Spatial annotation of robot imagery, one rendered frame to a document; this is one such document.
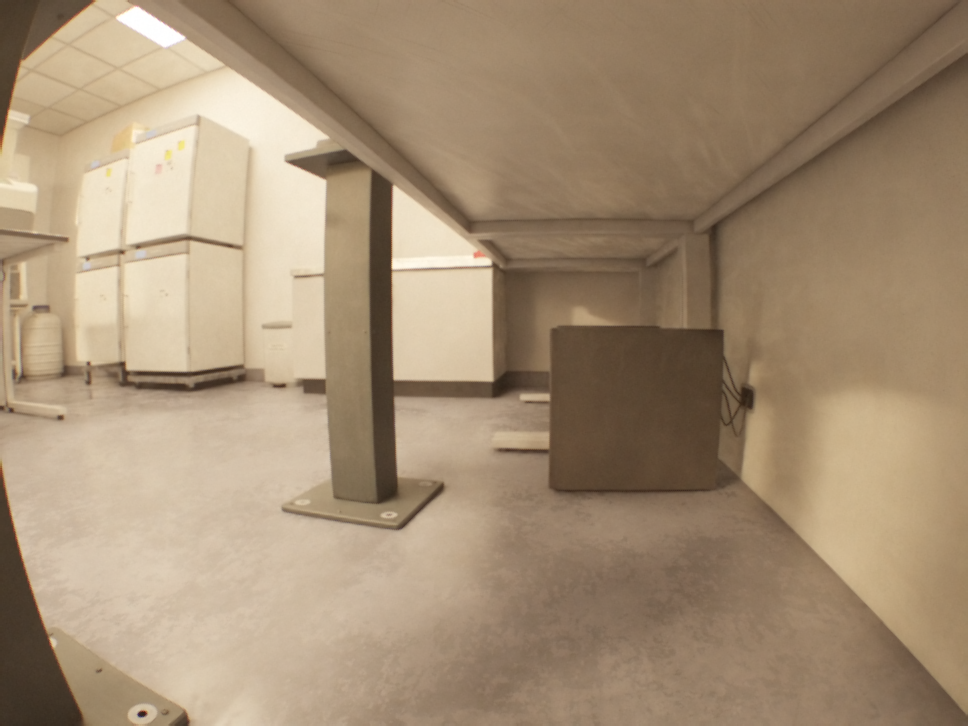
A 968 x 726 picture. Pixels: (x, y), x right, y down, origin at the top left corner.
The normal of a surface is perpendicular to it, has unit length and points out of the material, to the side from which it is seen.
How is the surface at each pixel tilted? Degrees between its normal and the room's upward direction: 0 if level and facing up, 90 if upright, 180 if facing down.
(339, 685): 0
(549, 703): 0
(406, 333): 90
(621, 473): 90
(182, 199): 90
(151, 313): 90
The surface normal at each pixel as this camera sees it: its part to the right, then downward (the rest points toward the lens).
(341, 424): -0.24, 0.08
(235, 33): 0.99, 0.00
